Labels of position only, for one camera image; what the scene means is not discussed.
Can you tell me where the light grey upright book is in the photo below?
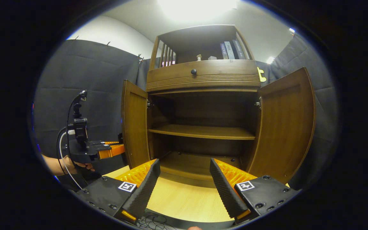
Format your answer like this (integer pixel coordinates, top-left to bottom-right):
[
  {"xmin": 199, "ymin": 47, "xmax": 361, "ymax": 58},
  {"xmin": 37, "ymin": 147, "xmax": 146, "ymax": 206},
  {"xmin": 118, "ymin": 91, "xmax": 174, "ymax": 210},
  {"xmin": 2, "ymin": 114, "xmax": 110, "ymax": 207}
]
[{"xmin": 224, "ymin": 41, "xmax": 235, "ymax": 60}]

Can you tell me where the black backdrop cloth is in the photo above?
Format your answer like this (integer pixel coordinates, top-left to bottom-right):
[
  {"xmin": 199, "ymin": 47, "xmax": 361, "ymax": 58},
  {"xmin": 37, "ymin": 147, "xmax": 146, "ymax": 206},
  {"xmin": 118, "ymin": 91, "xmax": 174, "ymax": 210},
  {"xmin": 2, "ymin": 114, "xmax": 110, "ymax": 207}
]
[{"xmin": 33, "ymin": 32, "xmax": 339, "ymax": 192}]

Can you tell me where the black cable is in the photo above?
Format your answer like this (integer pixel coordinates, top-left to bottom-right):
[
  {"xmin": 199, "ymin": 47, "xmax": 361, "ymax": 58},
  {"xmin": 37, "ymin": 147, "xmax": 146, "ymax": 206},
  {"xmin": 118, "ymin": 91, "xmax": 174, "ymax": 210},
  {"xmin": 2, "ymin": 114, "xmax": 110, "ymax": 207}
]
[{"xmin": 66, "ymin": 93, "xmax": 84, "ymax": 166}]

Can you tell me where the wooden cabinet inner shelf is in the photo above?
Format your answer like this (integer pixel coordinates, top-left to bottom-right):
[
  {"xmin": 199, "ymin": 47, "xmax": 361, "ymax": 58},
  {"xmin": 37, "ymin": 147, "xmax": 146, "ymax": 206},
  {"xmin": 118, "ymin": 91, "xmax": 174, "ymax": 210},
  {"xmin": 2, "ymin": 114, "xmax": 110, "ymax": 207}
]
[{"xmin": 148, "ymin": 124, "xmax": 256, "ymax": 140}]

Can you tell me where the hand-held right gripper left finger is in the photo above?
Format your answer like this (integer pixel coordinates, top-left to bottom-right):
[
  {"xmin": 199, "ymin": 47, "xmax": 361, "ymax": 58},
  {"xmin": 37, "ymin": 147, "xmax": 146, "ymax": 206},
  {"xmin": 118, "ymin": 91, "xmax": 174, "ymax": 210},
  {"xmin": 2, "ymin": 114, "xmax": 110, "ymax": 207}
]
[{"xmin": 75, "ymin": 159, "xmax": 161, "ymax": 224}]

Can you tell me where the white cable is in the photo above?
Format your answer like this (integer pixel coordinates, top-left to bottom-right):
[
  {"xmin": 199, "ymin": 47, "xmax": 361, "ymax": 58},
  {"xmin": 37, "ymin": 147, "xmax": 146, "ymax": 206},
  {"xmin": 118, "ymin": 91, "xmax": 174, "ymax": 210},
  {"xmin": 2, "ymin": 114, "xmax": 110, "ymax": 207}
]
[{"xmin": 59, "ymin": 129, "xmax": 84, "ymax": 190}]

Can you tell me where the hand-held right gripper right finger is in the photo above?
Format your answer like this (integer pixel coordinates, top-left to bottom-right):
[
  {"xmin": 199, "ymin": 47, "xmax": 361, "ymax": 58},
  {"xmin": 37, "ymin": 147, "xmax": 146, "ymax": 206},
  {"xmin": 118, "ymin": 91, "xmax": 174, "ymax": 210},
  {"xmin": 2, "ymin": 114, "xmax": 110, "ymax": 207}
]
[{"xmin": 210, "ymin": 158, "xmax": 300, "ymax": 224}]

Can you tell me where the wooden double-door shoe cabinet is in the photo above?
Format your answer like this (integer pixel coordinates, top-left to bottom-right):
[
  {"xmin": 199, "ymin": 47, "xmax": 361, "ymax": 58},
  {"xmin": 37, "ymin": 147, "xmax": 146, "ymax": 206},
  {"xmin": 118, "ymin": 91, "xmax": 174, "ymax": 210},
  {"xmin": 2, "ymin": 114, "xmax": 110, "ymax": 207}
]
[{"xmin": 121, "ymin": 25, "xmax": 316, "ymax": 189}]

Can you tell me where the wooden cabinet door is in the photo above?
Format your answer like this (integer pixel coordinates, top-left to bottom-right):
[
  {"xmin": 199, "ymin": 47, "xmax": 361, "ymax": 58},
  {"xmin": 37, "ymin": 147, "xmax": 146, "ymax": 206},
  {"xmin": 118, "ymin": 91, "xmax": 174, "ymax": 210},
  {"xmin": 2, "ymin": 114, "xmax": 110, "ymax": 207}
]
[
  {"xmin": 246, "ymin": 66, "xmax": 316, "ymax": 184},
  {"xmin": 121, "ymin": 80, "xmax": 151, "ymax": 169}
]

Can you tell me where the tangle of black cables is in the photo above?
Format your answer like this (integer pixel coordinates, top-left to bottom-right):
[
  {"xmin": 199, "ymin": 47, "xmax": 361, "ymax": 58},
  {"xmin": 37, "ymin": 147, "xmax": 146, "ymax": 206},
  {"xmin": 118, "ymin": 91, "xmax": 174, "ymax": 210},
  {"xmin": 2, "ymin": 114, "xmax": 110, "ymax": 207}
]
[{"xmin": 136, "ymin": 213, "xmax": 180, "ymax": 230}]

